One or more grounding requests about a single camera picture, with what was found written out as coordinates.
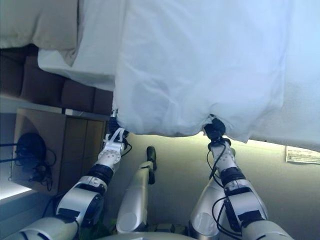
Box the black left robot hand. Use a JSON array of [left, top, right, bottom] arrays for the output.
[[106, 108, 131, 138]]

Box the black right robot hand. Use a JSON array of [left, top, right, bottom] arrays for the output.
[[202, 114, 227, 141]]

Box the white duvet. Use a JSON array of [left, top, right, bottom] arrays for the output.
[[112, 0, 320, 145]]

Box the brown upholstered bed base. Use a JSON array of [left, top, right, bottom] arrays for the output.
[[0, 47, 115, 115]]

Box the brown upholstered bed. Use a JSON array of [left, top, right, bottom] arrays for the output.
[[37, 0, 126, 93]]

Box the wooden nightstand with drawers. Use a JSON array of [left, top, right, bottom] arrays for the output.
[[9, 107, 108, 196]]

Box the silver right robot leg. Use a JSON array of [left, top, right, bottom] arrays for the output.
[[188, 147, 238, 240]]

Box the fringed pale rug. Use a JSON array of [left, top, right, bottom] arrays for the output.
[[284, 144, 320, 165]]

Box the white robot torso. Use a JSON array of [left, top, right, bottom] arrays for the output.
[[94, 224, 202, 240]]

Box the large beige pillow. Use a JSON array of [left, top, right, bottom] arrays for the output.
[[0, 0, 80, 67]]

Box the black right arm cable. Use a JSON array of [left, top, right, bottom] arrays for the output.
[[206, 143, 241, 236]]

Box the black lamp with cables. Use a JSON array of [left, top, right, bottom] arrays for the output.
[[0, 131, 58, 185]]

